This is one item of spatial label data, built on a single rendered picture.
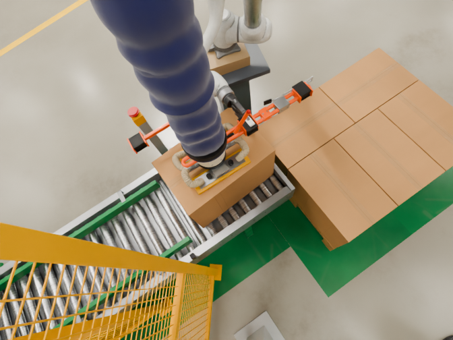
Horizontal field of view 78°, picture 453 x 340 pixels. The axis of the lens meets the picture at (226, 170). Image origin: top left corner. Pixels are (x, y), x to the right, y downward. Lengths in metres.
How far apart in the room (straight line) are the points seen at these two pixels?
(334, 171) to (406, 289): 1.07
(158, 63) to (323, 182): 1.46
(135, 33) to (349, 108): 1.80
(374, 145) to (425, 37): 1.77
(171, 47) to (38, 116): 3.08
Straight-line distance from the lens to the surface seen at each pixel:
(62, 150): 3.36
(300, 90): 1.62
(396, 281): 2.59
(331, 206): 1.96
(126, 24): 0.73
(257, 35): 1.96
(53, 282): 2.32
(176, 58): 0.80
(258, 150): 1.60
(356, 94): 2.37
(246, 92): 2.47
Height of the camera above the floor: 2.40
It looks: 68 degrees down
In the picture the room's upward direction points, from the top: 19 degrees counter-clockwise
